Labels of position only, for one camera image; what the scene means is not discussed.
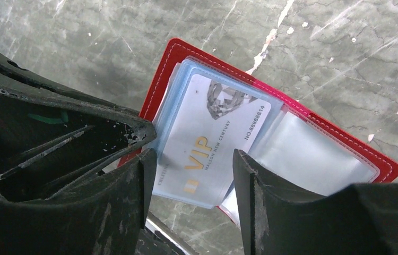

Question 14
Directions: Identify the red leather card holder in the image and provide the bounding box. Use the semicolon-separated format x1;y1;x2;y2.
117;38;398;230

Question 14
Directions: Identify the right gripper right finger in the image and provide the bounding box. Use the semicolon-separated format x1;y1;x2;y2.
232;149;398;254

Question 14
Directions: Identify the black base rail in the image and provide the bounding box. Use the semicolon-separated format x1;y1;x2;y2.
135;215;196;255

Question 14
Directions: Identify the silver VIP credit card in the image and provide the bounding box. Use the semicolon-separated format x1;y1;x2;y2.
154;73;272;208

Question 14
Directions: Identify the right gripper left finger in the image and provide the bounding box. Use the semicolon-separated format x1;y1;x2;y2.
0;149;157;254

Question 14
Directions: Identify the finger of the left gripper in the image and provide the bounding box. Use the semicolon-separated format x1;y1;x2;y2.
0;53;156;202

